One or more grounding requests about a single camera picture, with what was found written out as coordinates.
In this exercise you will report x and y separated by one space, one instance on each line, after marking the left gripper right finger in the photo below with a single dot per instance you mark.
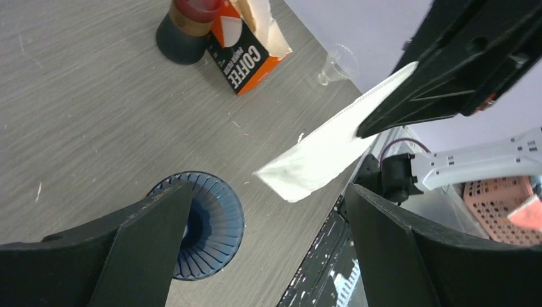
408 260

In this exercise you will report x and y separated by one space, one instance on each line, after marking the white paper coffee filter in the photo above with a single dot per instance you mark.
325 153

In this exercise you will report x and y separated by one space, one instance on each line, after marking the orange coffee filter box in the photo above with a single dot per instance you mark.
243 61

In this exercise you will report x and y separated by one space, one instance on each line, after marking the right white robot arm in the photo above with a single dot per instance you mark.
403 175

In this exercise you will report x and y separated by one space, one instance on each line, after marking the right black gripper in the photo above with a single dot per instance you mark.
469 53

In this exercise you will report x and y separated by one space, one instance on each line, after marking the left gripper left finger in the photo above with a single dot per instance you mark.
125 258

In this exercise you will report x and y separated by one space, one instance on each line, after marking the clear glass dripper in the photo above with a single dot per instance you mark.
340 64

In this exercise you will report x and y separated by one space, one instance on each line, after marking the pink perforated basket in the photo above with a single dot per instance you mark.
490 201

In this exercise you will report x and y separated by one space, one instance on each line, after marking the blue glass dripper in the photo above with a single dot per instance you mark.
215 225

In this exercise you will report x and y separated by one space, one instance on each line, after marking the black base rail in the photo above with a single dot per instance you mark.
329 274

